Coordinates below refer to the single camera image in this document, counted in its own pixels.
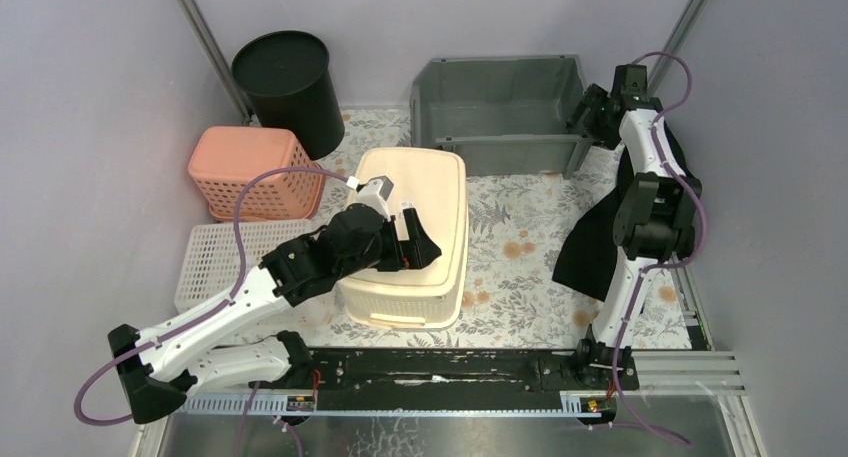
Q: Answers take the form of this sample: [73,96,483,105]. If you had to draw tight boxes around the pink perforated plastic basket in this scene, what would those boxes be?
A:
[187,126,325,221]

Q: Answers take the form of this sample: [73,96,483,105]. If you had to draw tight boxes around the black crumpled cloth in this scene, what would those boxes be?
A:
[553,111,705,302]

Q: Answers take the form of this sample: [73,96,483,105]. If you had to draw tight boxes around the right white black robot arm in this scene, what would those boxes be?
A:
[552,63,703,390]

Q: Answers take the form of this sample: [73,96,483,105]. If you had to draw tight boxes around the white perforated plastic basket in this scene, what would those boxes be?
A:
[174,219,318,313]

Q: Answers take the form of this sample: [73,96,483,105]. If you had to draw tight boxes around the grey plastic storage bin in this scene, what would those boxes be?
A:
[410,55,591,178]

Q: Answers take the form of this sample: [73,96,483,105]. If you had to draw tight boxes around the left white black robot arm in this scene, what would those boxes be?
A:
[108,204,442,424]

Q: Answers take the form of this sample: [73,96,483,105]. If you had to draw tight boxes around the floral patterned table mat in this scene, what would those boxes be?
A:
[205,108,694,351]

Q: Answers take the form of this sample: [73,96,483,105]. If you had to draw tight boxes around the large black cylindrical container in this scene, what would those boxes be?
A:
[231,30,345,160]

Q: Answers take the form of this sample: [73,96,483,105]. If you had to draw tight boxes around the cream perforated plastic basket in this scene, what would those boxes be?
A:
[337,147,469,329]

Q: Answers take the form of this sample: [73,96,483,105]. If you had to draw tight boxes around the aluminium frame rail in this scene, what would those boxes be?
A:
[180,348,744,418]

